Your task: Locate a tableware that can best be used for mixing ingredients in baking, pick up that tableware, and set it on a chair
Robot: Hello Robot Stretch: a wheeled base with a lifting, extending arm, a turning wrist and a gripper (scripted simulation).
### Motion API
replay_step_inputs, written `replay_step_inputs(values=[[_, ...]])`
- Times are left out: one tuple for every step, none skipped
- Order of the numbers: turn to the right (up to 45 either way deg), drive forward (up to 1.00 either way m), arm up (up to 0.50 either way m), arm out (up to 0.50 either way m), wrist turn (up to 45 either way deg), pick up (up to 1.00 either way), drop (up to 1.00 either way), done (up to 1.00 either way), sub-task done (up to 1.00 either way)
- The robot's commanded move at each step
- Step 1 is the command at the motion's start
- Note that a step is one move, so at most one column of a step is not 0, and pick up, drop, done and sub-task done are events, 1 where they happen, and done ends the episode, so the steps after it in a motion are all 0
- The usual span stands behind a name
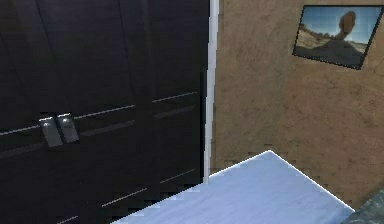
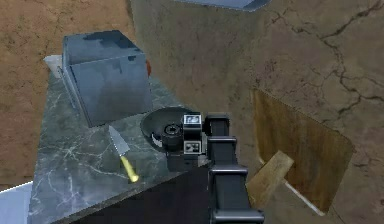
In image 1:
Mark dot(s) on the framed landscape picture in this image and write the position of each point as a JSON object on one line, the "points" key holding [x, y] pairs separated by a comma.
{"points": [[336, 36]]}

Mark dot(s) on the pale blue table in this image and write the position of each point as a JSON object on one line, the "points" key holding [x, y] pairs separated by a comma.
{"points": [[246, 193]]}

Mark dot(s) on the dark double room door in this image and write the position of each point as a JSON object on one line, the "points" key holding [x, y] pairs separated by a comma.
{"points": [[106, 66]]}

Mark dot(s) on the grey green mottled cushion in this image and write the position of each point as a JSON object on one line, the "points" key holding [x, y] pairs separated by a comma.
{"points": [[370, 210]]}

